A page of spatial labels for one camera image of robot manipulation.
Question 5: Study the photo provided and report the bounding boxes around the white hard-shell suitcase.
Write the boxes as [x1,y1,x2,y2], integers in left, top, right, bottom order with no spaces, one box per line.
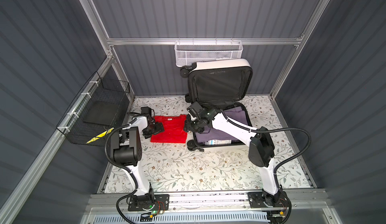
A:
[180,59,253,152]

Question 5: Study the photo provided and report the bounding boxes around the red t-shirt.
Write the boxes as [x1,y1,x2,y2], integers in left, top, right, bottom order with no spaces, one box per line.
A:
[150,114,188,144]

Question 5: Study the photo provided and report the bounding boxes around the black wire mesh basket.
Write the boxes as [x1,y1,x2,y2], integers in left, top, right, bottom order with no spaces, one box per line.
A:
[56,72,131,147]

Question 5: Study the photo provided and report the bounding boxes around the white vented panel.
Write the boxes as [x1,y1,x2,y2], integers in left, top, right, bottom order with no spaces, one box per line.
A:
[90,211,271,224]

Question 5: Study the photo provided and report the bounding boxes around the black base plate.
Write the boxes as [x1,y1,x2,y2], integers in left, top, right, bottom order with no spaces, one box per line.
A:
[128,194,170,212]
[247,189,291,209]

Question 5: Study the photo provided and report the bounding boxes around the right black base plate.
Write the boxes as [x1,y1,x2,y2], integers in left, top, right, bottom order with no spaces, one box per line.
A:
[247,189,291,209]

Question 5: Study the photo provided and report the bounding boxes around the purple pants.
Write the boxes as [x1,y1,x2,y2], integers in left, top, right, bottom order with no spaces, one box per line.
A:
[195,107,251,142]

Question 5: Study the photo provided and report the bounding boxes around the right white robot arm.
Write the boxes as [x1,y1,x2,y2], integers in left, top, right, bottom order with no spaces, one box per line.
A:
[186,102,280,196]

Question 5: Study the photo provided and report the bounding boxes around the white wire mesh basket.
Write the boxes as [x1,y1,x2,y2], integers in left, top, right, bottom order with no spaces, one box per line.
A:
[174,40,243,68]

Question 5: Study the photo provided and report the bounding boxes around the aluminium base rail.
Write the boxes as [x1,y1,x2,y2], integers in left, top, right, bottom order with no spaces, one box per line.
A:
[85,189,331,213]

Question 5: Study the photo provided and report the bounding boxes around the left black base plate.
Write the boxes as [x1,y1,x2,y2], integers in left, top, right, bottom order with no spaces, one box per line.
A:
[128,194,170,212]

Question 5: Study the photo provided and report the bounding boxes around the left black corrugated cable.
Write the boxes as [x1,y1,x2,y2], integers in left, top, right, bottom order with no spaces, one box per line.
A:
[104,112,151,224]

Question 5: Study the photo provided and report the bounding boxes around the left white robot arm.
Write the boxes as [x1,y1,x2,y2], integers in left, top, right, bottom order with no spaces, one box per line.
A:
[105,107,164,200]

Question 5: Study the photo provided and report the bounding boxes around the black corrugated cable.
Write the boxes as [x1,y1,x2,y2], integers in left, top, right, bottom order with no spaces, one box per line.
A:
[104,112,151,224]
[201,102,312,194]

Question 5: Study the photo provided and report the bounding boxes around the right black corrugated cable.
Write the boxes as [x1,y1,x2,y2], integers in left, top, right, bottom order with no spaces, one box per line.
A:
[201,102,312,194]

